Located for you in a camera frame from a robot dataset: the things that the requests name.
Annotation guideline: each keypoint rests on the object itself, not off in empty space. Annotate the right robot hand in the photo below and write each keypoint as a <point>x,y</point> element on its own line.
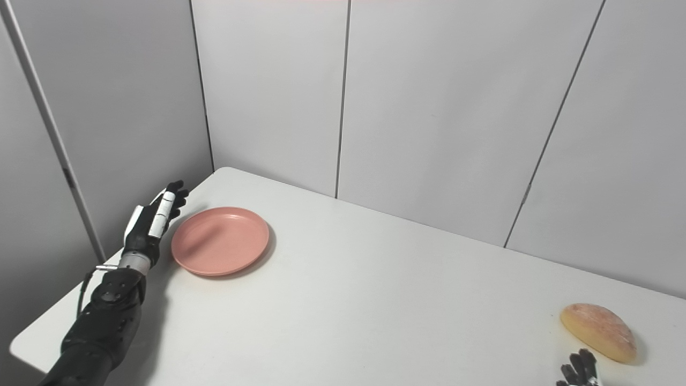
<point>580,371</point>

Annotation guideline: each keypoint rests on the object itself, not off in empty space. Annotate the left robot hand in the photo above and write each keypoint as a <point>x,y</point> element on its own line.
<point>150,225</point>

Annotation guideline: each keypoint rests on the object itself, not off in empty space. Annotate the bread roll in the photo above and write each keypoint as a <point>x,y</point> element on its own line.
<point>599,331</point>

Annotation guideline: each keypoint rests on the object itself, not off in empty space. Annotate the pink plate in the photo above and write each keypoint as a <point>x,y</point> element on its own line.
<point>220,240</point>

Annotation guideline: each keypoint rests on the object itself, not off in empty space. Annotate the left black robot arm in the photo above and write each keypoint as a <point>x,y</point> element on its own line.
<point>99,327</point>

